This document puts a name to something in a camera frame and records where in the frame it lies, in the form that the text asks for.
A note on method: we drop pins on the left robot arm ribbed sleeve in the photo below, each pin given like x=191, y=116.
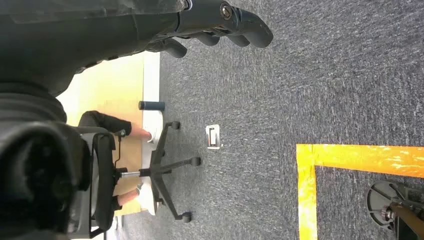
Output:
x=26, y=109

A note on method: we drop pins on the yellow floor tape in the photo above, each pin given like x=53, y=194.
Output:
x=306, y=185

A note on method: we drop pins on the black cylindrical desk foot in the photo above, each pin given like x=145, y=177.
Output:
x=151, y=105

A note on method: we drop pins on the black office chair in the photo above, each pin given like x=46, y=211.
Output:
x=155, y=169

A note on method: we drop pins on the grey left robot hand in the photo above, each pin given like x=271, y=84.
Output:
x=99, y=30

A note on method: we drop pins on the metal floor outlet box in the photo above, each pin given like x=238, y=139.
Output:
x=213, y=136

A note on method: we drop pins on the light wooden desk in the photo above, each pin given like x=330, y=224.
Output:
x=112, y=89

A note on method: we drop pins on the person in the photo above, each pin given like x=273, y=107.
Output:
x=109, y=122

